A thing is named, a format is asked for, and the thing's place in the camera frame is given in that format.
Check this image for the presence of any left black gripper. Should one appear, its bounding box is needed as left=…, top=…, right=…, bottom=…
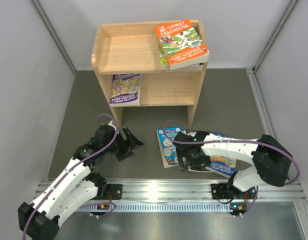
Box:
left=103, top=126, right=144, bottom=161

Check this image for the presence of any light blue comic book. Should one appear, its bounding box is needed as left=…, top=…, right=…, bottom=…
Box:
left=156, top=126, right=185, bottom=168

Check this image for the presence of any dark tale of cities book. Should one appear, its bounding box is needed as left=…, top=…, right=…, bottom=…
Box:
left=185, top=129, right=212, bottom=173

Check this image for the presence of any blue 91-storey treehouse book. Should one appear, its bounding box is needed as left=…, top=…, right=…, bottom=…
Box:
left=205, top=132, right=238, bottom=179

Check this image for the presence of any purple 52-storey treehouse book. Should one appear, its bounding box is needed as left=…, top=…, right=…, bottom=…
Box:
left=109, top=73, right=141, bottom=107

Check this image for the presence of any green coin cover book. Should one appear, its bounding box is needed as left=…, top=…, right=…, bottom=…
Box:
left=160, top=63, right=204, bottom=72

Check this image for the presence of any green 65-storey treehouse book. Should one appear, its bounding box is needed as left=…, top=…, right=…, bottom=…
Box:
left=158, top=44, right=170, bottom=71

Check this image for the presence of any orange 78-storey treehouse book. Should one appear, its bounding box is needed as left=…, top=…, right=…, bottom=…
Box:
left=154, top=19, right=210, bottom=70

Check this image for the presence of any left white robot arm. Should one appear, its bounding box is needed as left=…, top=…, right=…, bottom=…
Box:
left=17, top=122, right=144, bottom=240

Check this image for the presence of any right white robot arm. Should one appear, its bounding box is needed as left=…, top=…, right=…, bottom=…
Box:
left=173, top=131, right=293, bottom=200

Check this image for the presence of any wooden two-tier shelf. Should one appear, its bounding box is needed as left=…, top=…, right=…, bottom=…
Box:
left=91, top=21, right=208, bottom=125

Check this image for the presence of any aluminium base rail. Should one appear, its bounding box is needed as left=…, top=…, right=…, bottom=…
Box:
left=36, top=177, right=305, bottom=213

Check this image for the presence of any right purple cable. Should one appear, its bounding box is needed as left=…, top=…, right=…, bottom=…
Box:
left=163, top=119, right=301, bottom=218

